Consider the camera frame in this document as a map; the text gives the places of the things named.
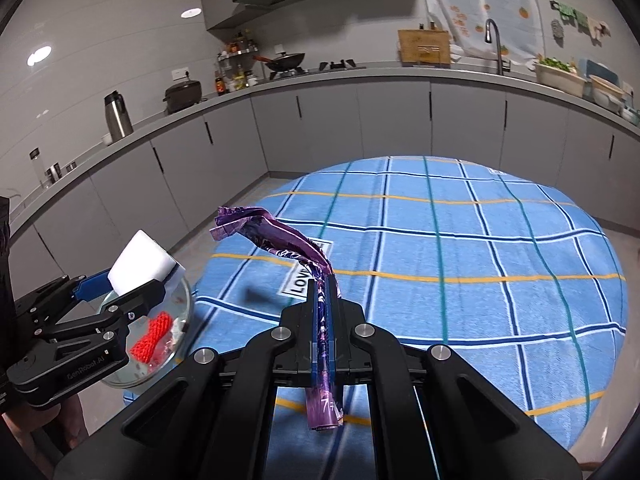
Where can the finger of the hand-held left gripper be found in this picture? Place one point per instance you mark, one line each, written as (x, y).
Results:
(92, 285)
(145, 297)

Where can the light blue tray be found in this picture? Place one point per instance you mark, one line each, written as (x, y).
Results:
(600, 67)

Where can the steel thermos jug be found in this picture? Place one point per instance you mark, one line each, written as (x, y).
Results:
(118, 120)

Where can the small white cup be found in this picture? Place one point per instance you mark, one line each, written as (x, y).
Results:
(107, 139)

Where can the blue plaid tablecloth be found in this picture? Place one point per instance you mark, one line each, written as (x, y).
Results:
(450, 240)

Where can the beige basin with greens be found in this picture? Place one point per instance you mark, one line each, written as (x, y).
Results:
(560, 82)

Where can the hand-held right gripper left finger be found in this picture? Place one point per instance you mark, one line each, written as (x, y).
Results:
(302, 330)

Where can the grey base cabinets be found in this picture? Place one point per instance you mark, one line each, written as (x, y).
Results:
(390, 120)

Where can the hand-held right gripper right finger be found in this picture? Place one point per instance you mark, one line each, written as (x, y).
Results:
(345, 330)

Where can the red foam net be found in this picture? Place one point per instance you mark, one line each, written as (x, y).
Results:
(150, 337)

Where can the black cooker pot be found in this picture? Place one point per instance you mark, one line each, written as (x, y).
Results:
(182, 96)

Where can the dark kitchen faucet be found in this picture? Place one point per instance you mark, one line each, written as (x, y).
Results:
(500, 55)

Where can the metal spice rack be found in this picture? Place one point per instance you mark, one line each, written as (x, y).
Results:
(237, 52)

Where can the gas stove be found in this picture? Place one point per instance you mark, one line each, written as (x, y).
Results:
(340, 65)

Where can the purple foil wrapper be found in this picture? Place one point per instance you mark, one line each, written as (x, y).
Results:
(280, 235)

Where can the white foam block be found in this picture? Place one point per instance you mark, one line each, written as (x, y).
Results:
(140, 262)

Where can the wall hook rack with cloths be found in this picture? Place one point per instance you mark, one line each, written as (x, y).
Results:
(575, 12)

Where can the black wok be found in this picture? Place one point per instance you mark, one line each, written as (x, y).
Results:
(285, 62)

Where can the white bowl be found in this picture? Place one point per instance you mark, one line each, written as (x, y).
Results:
(605, 92)

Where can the glass bottle with black lid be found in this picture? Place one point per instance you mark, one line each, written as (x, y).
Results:
(40, 170)

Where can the teal enamel bucket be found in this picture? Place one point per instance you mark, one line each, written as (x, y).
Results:
(182, 305)

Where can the person's left hand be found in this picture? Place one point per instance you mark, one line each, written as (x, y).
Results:
(75, 417)

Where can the dark sauce bottle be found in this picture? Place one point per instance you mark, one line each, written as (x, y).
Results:
(220, 85)

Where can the wooden cutting board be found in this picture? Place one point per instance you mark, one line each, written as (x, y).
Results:
(422, 45)

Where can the white orange-print curtain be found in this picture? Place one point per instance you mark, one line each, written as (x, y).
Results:
(480, 0)

